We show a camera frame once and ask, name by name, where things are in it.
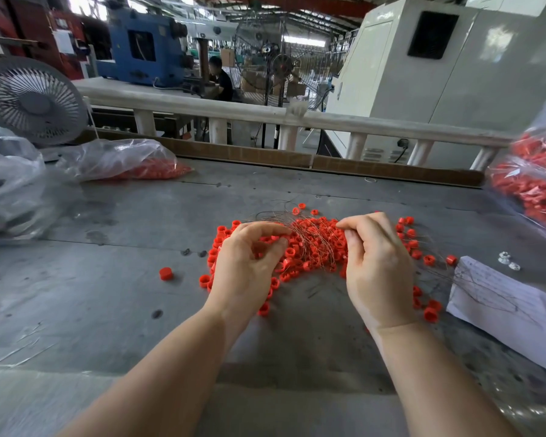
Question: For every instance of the clear bag with red pieces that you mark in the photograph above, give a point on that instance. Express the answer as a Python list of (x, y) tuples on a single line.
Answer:
[(118, 161)]

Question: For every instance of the lone red ring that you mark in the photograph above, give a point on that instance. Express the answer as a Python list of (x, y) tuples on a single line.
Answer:
[(167, 274)]

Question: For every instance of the pile of red plastic rings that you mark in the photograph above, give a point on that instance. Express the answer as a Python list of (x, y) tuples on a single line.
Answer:
[(314, 245)]

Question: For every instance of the white desk fan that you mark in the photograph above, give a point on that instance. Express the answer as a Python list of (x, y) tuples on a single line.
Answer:
[(32, 102)]

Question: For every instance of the white paper sheet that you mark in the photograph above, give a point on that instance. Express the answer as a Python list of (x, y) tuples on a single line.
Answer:
[(510, 314)]

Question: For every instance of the large clear bag red pieces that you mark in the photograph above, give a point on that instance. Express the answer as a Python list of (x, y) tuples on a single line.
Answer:
[(532, 182)]

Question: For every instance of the small clear plastic piece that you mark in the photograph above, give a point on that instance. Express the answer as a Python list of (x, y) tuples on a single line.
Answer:
[(514, 266), (504, 257)]

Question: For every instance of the blue industrial machine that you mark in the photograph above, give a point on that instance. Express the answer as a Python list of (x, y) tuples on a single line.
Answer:
[(161, 59)]

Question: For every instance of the crumpled clear plastic bag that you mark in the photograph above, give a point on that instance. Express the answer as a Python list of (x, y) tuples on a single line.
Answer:
[(7, 184)]

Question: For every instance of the black pedestal fan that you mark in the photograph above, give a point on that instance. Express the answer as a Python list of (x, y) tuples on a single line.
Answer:
[(282, 66)]

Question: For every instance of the large grey machine cabinet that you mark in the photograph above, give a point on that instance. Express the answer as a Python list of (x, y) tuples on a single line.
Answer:
[(499, 75)]

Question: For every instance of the person's right forearm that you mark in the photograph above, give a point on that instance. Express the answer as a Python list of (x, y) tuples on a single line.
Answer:
[(446, 387)]

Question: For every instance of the brown wooden board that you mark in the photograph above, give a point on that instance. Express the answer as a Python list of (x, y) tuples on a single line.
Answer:
[(264, 156)]

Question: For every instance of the person's right hand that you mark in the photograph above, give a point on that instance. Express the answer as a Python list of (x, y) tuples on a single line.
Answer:
[(378, 268)]

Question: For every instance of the person's left forearm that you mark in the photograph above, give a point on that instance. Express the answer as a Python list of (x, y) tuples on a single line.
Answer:
[(159, 382)]

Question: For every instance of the person's left hand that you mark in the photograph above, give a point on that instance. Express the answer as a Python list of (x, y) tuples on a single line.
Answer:
[(241, 273)]

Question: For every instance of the white metal railing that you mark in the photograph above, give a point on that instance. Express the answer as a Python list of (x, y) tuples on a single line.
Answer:
[(223, 106)]

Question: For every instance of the red industrial machine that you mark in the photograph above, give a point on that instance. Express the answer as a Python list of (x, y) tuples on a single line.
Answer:
[(32, 31)]

